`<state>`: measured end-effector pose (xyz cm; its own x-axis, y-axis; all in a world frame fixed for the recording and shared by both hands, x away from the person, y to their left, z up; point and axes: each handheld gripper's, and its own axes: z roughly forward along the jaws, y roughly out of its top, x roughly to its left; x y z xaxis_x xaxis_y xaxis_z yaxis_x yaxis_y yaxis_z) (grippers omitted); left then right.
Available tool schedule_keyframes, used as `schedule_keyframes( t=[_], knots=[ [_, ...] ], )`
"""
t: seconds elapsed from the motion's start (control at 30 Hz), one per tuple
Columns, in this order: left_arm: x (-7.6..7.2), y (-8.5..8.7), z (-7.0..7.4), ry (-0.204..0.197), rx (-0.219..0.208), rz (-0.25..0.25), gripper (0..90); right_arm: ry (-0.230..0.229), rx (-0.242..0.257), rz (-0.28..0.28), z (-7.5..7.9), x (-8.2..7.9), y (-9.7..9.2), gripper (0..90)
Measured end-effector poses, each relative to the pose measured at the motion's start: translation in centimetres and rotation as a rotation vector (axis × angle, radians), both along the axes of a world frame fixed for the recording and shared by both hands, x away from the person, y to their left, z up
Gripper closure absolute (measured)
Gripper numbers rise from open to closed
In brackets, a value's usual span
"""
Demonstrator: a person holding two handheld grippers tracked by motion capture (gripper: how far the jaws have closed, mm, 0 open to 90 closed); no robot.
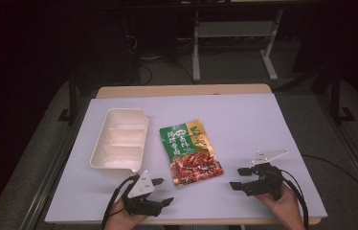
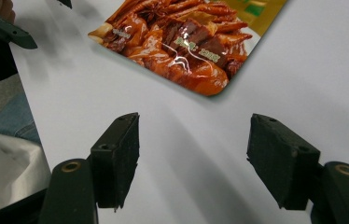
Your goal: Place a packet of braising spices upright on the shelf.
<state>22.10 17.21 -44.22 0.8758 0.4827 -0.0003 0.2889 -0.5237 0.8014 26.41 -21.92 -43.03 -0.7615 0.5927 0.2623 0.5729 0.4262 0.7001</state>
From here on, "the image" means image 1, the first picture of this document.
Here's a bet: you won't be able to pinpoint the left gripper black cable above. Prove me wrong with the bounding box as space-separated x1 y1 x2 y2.
101 173 141 230

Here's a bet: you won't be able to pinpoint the person's right hand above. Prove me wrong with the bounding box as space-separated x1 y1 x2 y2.
255 184 306 230

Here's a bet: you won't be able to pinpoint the black metal stand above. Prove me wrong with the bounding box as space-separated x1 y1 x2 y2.
324 63 357 124
56 80 80 126

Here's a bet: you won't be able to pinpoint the person's left hand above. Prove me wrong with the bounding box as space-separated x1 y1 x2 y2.
103 196 149 230

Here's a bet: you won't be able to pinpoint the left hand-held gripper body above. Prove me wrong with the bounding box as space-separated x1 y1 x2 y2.
122 171 165 218

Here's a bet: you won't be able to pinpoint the green and red snack packet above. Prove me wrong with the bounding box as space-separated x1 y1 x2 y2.
159 119 225 188

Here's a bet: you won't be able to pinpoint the floor cables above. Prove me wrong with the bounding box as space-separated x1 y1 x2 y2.
123 32 197 86

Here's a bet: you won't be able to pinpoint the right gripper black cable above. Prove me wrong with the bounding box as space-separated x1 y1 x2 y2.
279 168 310 230

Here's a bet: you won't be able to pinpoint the white metal stand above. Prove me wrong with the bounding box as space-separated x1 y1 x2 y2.
191 9 285 83

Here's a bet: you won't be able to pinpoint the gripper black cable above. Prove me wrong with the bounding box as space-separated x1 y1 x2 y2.
101 173 141 230
279 168 310 230

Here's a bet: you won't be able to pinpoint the white mat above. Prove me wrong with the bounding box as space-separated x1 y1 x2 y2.
44 92 328 224

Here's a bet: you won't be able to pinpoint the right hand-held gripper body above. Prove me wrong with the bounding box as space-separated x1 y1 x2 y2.
239 148 291 201

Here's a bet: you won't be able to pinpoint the cream divided lunch box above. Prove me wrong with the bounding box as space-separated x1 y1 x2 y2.
89 107 149 177

